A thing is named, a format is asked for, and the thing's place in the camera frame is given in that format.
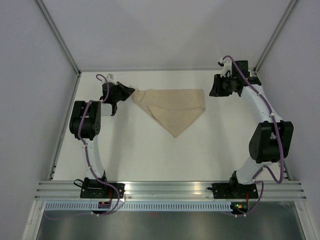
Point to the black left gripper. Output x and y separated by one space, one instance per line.
126 90

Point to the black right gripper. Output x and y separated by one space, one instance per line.
216 90

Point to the beige cloth napkin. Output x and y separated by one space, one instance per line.
173 109

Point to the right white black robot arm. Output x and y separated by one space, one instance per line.
250 170

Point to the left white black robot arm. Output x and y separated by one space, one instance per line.
85 124

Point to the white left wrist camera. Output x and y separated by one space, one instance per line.
110 77

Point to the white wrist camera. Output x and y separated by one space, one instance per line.
226 66
110 77

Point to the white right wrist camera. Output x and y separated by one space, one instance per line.
226 66

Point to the left aluminium side rail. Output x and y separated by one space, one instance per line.
62 131

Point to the aluminium side rail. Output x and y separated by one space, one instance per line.
270 143
62 131

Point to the right aluminium side rail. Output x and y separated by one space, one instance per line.
270 143

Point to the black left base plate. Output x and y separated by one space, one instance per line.
103 191

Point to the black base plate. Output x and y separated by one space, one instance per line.
240 191
103 191

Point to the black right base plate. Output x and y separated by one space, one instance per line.
240 191

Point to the right aluminium frame post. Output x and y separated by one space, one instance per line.
275 34

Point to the aluminium frame post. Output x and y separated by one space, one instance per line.
57 35
275 34

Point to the left aluminium frame post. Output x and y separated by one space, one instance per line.
57 35

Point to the aluminium front mounting rail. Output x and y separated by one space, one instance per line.
171 191

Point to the white slotted cable duct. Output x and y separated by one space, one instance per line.
151 206

